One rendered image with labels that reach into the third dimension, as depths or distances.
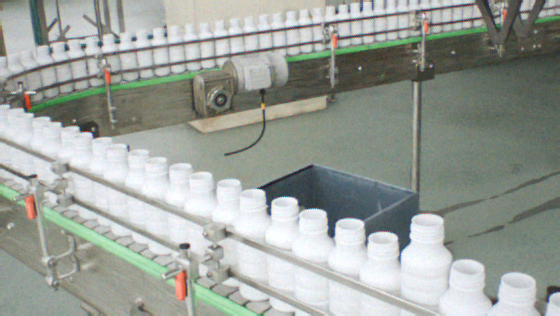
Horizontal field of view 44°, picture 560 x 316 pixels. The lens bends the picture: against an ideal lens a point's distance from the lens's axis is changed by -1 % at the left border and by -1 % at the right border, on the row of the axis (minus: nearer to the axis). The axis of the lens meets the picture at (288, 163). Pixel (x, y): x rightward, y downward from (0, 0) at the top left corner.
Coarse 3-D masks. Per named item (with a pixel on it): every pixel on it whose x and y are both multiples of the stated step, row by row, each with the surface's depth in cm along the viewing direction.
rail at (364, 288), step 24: (0, 168) 155; (72, 168) 131; (120, 192) 121; (192, 216) 107; (240, 240) 101; (312, 264) 91; (264, 288) 100; (360, 288) 86; (312, 312) 94; (432, 312) 79
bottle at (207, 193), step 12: (192, 180) 107; (204, 180) 107; (192, 192) 108; (204, 192) 108; (192, 204) 108; (204, 204) 108; (216, 204) 109; (204, 216) 108; (192, 228) 109; (192, 240) 110; (204, 240) 109; (204, 252) 110; (204, 276) 112
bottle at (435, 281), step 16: (416, 224) 80; (432, 224) 83; (416, 240) 81; (432, 240) 80; (416, 256) 81; (432, 256) 80; (448, 256) 81; (416, 272) 81; (432, 272) 80; (448, 272) 82; (416, 288) 81; (432, 288) 81; (448, 288) 82; (432, 304) 82
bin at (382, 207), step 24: (312, 168) 173; (288, 192) 169; (312, 192) 175; (336, 192) 170; (360, 192) 165; (384, 192) 160; (408, 192) 155; (336, 216) 173; (360, 216) 167; (384, 216) 146; (408, 216) 153; (408, 240) 155
